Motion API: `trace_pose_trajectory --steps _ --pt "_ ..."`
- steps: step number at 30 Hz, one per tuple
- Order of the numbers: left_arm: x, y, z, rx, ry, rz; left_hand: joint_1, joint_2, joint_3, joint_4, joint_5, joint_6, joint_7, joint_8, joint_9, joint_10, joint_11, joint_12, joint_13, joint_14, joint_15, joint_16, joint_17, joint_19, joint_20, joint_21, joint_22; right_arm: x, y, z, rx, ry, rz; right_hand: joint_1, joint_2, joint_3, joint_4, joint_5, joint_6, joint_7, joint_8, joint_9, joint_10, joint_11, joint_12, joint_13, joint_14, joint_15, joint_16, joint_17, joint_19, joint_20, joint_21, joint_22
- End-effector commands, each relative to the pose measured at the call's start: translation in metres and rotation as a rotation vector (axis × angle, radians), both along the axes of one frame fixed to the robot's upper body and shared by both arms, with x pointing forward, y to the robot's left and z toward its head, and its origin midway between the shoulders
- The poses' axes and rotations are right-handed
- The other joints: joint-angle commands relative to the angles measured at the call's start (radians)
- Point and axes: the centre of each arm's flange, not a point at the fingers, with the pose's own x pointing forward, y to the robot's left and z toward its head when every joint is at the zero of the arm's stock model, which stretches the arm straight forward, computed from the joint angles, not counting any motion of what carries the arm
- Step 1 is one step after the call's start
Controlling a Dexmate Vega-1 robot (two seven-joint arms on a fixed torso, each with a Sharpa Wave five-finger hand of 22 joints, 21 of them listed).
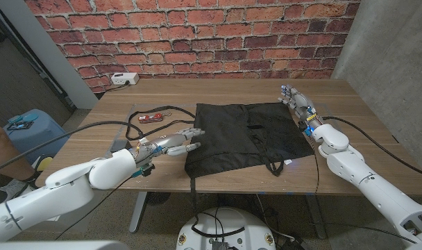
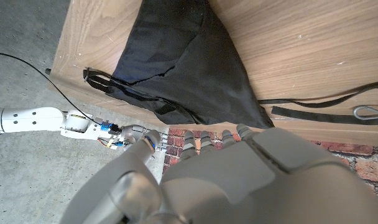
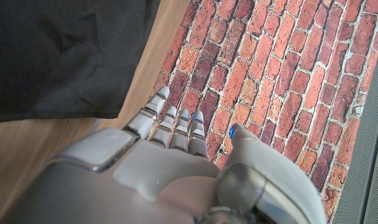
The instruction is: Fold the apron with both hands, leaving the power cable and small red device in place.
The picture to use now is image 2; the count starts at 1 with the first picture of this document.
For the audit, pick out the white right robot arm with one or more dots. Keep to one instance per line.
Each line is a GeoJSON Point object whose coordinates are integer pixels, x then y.
{"type": "Point", "coordinates": [30, 119]}

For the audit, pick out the small red pocket device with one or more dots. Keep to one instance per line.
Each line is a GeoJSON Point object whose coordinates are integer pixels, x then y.
{"type": "Point", "coordinates": [355, 112]}

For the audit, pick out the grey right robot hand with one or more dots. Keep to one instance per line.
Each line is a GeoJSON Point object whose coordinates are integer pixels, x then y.
{"type": "Point", "coordinates": [131, 133]}

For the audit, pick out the black fabric tote bag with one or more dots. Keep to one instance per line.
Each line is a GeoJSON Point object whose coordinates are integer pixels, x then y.
{"type": "Point", "coordinates": [182, 62]}

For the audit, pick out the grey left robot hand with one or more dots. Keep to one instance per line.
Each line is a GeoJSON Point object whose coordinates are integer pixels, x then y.
{"type": "Point", "coordinates": [254, 186]}

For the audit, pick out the red brick print backdrop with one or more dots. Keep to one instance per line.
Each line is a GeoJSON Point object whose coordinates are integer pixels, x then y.
{"type": "Point", "coordinates": [369, 161]}

